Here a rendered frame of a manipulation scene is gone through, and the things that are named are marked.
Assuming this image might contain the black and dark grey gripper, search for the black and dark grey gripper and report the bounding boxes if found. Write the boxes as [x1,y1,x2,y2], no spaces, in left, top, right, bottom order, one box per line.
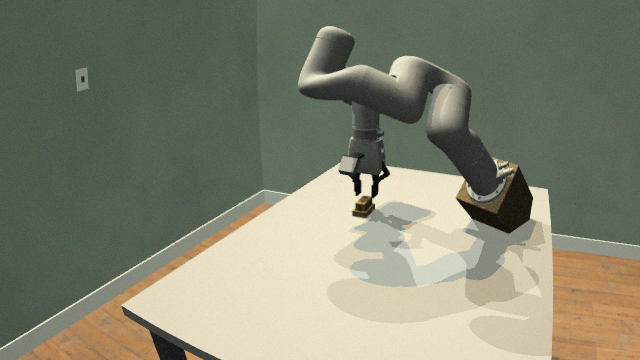
[348,136,390,198]

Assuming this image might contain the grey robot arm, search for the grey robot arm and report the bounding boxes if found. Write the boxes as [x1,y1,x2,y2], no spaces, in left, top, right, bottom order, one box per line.
[298,26,515,203]

